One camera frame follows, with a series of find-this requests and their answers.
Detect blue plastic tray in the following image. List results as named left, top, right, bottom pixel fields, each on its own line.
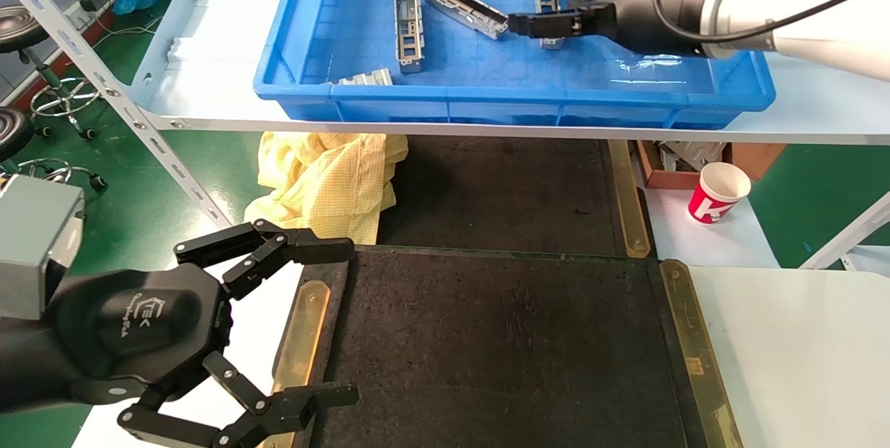
left=254, top=0, right=776, bottom=130

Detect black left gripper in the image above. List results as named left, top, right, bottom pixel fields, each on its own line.
left=0, top=220, right=360, bottom=448

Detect red white paper cup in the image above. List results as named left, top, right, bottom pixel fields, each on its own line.
left=688, top=161, right=753, bottom=225

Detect black felt mat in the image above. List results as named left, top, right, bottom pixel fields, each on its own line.
left=375, top=134, right=626, bottom=254

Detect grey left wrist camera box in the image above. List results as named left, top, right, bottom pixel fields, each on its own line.
left=0, top=174, right=86, bottom=321

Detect grey plastic pieces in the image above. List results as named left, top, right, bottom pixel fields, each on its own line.
left=659, top=141, right=727, bottom=172

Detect black work mat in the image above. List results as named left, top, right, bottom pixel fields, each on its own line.
left=289, top=245, right=696, bottom=448

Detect white power strip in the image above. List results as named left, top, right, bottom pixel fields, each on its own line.
left=64, top=0, right=99, bottom=28

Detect brown cardboard box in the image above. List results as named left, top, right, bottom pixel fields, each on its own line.
left=634, top=140, right=788, bottom=191

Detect yellow cloth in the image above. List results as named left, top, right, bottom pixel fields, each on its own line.
left=243, top=131, right=410, bottom=246

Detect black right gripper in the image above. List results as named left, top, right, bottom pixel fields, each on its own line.
left=508, top=0, right=709, bottom=58

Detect black stool chrome base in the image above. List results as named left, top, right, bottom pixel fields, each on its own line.
left=0, top=107, right=109, bottom=191
left=0, top=6, right=103, bottom=141

